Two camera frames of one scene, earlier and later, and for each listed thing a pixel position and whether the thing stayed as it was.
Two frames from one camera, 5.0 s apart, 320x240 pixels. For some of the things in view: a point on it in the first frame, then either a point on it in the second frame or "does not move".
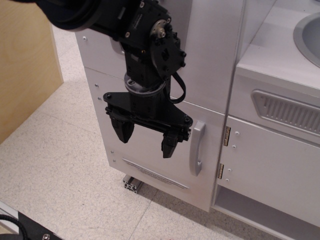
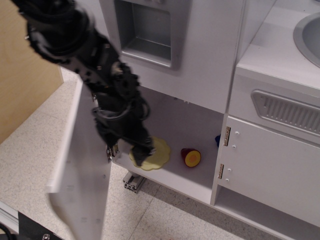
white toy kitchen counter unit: x=268 y=173 does not move
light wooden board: x=30 y=71 does not move
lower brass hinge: x=221 y=171 does not move
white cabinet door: x=191 y=175 -> x=78 y=184
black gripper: x=150 y=108 -> x=121 y=111
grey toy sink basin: x=306 y=36 does not move
